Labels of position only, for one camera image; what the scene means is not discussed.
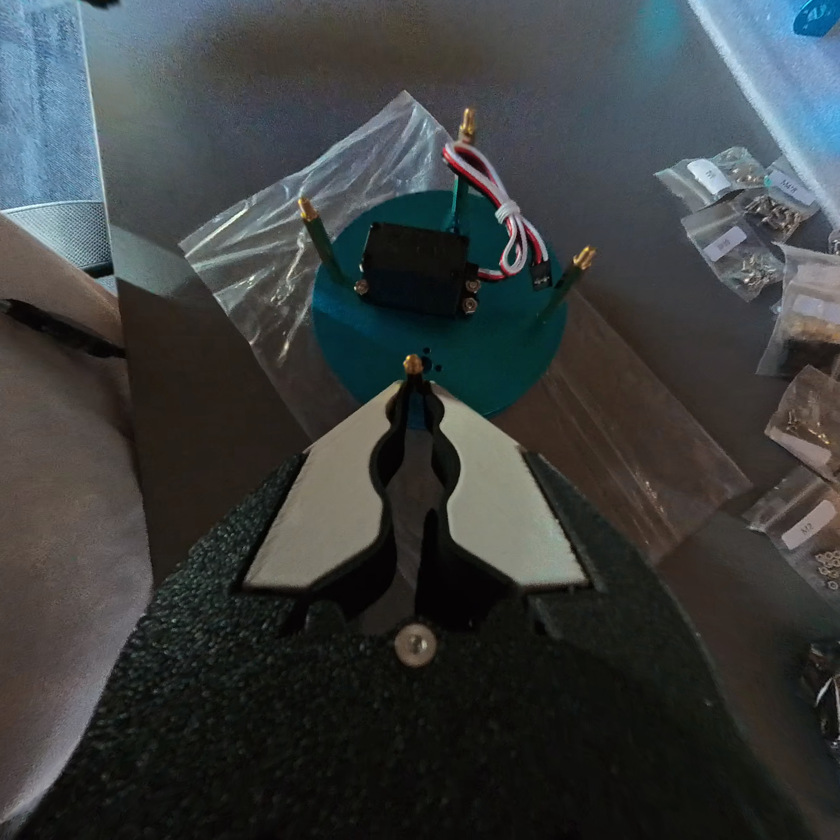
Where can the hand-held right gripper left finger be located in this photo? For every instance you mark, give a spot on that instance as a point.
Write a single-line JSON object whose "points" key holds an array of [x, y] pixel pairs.
{"points": [[315, 518]]}

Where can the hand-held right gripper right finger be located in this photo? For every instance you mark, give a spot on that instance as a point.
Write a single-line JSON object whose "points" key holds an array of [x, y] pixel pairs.
{"points": [[512, 518]]}

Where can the blue round base assembly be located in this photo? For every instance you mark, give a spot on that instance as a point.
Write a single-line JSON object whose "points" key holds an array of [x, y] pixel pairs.
{"points": [[472, 354]]}

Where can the grey desk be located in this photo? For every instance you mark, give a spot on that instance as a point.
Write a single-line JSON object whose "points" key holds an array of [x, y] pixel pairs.
{"points": [[590, 98]]}

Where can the person's light garment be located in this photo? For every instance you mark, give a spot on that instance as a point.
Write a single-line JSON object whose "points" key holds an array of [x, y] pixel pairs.
{"points": [[65, 525]]}

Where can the large clear plastic bag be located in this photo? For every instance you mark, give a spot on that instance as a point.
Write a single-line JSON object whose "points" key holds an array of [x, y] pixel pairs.
{"points": [[262, 216]]}

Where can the black antistatic bag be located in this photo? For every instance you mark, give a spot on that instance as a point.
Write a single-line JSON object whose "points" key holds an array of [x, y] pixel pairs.
{"points": [[823, 689]]}

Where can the pile of small screw bags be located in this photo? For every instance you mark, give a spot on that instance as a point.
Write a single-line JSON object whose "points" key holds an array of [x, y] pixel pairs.
{"points": [[735, 216]]}

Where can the grey fabric chair edge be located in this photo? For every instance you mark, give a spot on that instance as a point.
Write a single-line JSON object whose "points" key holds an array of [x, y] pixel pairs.
{"points": [[52, 229]]}

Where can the white foam sheet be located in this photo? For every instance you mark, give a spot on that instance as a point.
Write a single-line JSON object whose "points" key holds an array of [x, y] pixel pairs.
{"points": [[774, 79]]}

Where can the blue round-end side bracket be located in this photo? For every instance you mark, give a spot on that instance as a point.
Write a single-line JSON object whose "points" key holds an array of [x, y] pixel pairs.
{"points": [[814, 16]]}

